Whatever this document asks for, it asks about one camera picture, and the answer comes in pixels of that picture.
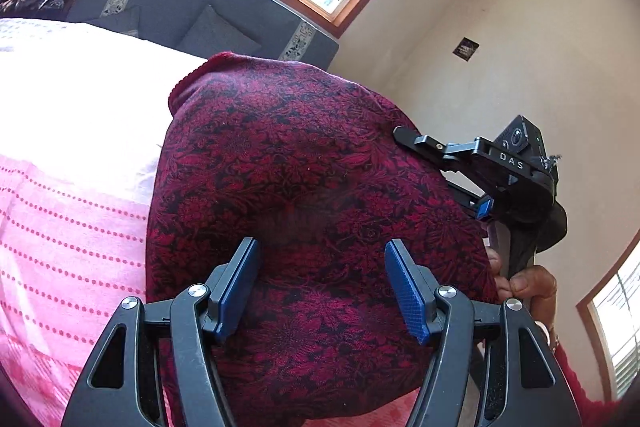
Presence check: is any pink lilac checked blanket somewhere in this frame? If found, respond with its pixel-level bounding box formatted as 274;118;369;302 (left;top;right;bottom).
0;18;436;427

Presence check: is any person's right forearm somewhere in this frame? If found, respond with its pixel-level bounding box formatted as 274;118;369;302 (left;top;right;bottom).
532;319;623;427

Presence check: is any plain grey cushion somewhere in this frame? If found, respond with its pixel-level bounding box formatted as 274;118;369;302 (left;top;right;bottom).
177;3;263;58

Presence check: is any small wooden framed window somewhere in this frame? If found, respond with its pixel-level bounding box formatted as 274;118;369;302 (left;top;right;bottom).
575;247;640;403

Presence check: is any dark red floral garment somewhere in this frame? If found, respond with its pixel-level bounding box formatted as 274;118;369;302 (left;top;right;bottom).
145;51;501;423

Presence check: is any person's right hand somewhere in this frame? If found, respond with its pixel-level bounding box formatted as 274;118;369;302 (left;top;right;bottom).
486;247;560;325

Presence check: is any grey cushion with patterned band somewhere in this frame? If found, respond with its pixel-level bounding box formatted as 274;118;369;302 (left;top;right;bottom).
95;4;144;40

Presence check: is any silver bracelet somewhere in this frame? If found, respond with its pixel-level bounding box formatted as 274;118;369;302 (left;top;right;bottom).
542;324;562;356

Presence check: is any dark wall plate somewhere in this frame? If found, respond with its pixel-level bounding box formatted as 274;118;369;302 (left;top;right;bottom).
452;37;481;63

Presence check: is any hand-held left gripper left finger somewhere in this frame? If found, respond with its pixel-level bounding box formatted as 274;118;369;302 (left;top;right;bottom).
60;236;263;427

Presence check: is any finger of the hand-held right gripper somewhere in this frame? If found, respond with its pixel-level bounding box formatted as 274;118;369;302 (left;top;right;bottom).
392;125;481;172
442;177;495;224

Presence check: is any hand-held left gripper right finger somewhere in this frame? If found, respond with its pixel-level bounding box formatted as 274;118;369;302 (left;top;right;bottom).
384;238;583;427

